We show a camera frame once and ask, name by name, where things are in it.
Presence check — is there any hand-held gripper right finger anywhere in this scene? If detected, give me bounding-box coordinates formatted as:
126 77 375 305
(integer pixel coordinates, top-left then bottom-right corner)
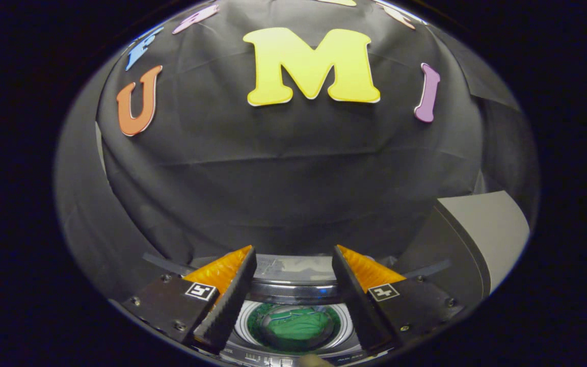
332 245 465 353

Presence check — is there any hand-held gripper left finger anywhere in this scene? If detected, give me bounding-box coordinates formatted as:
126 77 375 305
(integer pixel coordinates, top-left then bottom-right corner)
120 245 257 354

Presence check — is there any green polo shirt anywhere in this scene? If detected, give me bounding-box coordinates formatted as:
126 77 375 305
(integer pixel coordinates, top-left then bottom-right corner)
264 307 334 342

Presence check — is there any grey washing machine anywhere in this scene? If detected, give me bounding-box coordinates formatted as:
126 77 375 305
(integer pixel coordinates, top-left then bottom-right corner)
143 252 452 366

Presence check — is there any beige cabinet with grey top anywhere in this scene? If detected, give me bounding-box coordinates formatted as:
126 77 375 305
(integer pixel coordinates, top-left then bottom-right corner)
393 191 531 302

